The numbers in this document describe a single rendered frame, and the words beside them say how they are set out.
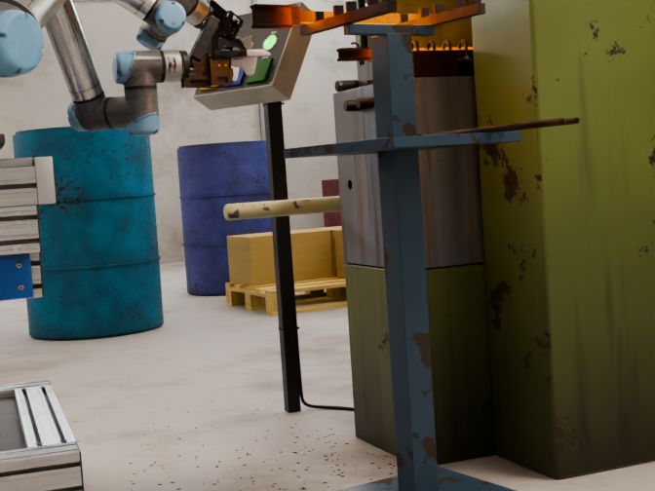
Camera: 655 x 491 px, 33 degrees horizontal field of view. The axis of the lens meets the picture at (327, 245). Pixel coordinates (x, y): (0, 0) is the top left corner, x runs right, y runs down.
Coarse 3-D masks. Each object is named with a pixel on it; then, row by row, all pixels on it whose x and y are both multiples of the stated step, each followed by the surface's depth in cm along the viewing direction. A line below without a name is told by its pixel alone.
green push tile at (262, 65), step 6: (258, 60) 311; (264, 60) 309; (270, 60) 307; (258, 66) 310; (264, 66) 308; (270, 66) 307; (258, 72) 308; (264, 72) 306; (252, 78) 309; (258, 78) 307; (264, 78) 305
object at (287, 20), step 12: (252, 12) 216; (264, 12) 217; (276, 12) 218; (288, 12) 220; (300, 12) 220; (312, 12) 222; (324, 12) 223; (252, 24) 217; (264, 24) 216; (276, 24) 217; (288, 24) 219
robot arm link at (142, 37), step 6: (144, 24) 281; (138, 30) 283; (144, 30) 282; (150, 30) 278; (138, 36) 282; (144, 36) 281; (150, 36) 281; (156, 36) 279; (138, 42) 285; (144, 42) 282; (150, 42) 281; (156, 42) 282; (162, 42) 283; (150, 48) 285; (156, 48) 283
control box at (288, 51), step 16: (240, 16) 328; (240, 32) 324; (256, 32) 319; (272, 32) 314; (288, 32) 309; (256, 48) 315; (272, 48) 310; (288, 48) 308; (304, 48) 312; (272, 64) 307; (288, 64) 308; (272, 80) 304; (288, 80) 308; (208, 96) 322; (224, 96) 319; (240, 96) 316; (256, 96) 313; (272, 96) 310; (288, 96) 308
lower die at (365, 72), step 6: (462, 54) 275; (468, 54) 276; (366, 60) 280; (360, 66) 284; (366, 66) 281; (360, 72) 285; (366, 72) 281; (462, 72) 275; (468, 72) 276; (474, 72) 277; (360, 78) 285; (366, 78) 281; (360, 84) 285; (366, 84) 282
